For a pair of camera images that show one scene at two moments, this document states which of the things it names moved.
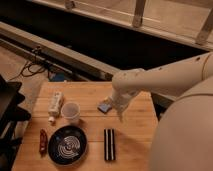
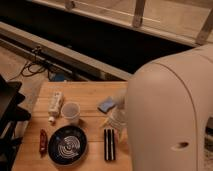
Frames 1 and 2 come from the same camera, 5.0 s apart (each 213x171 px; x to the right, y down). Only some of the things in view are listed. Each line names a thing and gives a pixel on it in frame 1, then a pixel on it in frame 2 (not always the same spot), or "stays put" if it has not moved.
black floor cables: [34, 66] stays put
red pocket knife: [43, 141] stays put
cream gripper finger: [120, 114] → [121, 134]
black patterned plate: [67, 145] stays put
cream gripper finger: [108, 100] → [106, 122]
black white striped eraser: [109, 144] stays put
